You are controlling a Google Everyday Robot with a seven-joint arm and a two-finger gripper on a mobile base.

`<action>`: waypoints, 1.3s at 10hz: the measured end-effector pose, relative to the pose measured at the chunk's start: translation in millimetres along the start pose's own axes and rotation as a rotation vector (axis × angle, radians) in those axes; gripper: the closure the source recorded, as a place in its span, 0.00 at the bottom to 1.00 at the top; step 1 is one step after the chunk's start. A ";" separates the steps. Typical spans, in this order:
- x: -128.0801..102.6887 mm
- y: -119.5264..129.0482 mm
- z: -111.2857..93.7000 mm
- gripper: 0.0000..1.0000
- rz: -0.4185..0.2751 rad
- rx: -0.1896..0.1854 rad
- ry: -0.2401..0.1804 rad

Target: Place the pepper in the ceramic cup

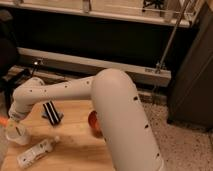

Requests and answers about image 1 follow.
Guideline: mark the dark cabinet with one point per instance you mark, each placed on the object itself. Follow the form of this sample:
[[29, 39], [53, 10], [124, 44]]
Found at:
[[190, 97]]

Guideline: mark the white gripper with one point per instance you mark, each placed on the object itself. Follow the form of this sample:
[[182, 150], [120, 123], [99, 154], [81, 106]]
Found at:
[[16, 132]]

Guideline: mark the black striped cloth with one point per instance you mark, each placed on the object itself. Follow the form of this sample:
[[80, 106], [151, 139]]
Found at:
[[51, 113]]

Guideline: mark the metal pole stand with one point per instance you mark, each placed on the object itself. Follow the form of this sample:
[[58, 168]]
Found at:
[[159, 65]]

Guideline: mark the orange ceramic cup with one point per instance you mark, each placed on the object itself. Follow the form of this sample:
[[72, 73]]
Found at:
[[94, 125]]

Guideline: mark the orange pepper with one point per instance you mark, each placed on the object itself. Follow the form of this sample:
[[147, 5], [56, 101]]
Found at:
[[3, 121]]

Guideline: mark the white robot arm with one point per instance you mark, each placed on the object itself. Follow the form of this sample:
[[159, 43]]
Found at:
[[122, 118]]

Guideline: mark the white plastic bottle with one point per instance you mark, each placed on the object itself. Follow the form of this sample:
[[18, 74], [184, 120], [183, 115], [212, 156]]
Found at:
[[39, 150]]

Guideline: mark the black office chair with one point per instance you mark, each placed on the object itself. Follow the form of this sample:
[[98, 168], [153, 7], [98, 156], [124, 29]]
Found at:
[[9, 54]]

